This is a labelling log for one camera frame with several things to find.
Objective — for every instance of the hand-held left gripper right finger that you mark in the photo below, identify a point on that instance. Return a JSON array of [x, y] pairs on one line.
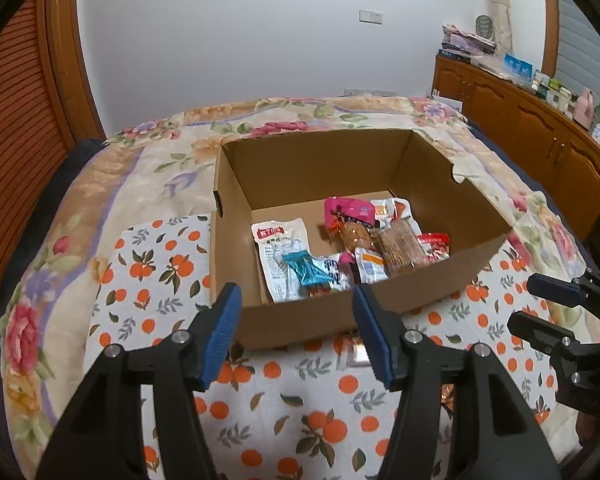
[[375, 340]]

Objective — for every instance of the wooden cabinet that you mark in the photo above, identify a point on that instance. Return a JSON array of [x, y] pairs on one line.
[[530, 125]]

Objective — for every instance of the blue box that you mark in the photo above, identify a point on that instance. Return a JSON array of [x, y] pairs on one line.
[[519, 66]]

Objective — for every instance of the white and red snack packet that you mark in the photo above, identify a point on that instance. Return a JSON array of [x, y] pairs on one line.
[[395, 210]]

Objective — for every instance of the blue foil snack packet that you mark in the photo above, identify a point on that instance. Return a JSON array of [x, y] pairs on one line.
[[302, 267]]

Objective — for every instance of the floral blanket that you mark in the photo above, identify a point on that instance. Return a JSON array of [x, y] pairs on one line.
[[170, 160]]

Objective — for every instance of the brown cardboard box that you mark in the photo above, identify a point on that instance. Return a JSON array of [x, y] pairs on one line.
[[300, 320]]

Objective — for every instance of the wooden wardrobe frame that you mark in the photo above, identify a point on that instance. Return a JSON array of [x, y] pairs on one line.
[[65, 35]]

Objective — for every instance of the white orange-label snack packet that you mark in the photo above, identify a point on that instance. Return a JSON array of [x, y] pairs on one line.
[[372, 265]]

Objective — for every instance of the stack of papers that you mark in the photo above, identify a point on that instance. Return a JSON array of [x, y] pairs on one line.
[[465, 42]]

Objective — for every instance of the brown grid snack packet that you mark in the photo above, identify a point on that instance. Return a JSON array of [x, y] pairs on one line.
[[397, 247]]

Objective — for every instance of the pink snack packet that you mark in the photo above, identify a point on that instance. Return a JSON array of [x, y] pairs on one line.
[[347, 210]]

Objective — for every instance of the wooden louvered wardrobe door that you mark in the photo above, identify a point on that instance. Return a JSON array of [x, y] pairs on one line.
[[15, 135]]

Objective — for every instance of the white orange-print cloth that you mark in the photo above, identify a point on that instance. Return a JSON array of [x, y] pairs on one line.
[[145, 290]]

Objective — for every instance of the row of small bottles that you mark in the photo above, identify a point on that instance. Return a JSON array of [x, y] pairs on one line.
[[555, 90]]

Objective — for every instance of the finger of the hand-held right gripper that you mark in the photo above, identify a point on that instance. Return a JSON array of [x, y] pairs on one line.
[[555, 287], [535, 330]]

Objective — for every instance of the grey round slatted object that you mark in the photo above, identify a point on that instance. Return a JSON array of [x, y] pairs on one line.
[[484, 26]]

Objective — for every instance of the golden brown snack packet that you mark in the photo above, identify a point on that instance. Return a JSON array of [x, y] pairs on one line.
[[446, 397]]

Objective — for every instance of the large white snack packet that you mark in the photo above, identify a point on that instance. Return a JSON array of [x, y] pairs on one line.
[[275, 260]]

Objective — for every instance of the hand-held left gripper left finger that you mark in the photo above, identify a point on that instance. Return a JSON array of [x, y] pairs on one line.
[[222, 340]]

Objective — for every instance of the small cream snack packet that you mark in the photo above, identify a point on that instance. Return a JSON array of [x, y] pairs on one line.
[[357, 355]]

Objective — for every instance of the pink bottle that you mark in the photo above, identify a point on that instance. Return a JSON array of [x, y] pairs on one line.
[[585, 106]]

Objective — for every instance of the white wall switch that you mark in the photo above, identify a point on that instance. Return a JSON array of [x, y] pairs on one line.
[[370, 15]]

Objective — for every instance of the wooden window frame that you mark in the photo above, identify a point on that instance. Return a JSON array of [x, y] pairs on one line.
[[550, 25]]

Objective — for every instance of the beige curtain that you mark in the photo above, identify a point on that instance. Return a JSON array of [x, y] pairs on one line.
[[500, 0]]

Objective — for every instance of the white printed snack packet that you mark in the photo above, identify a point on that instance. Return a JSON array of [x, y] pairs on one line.
[[332, 272]]

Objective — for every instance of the white paper bag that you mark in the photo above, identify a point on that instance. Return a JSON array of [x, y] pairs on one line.
[[447, 102]]

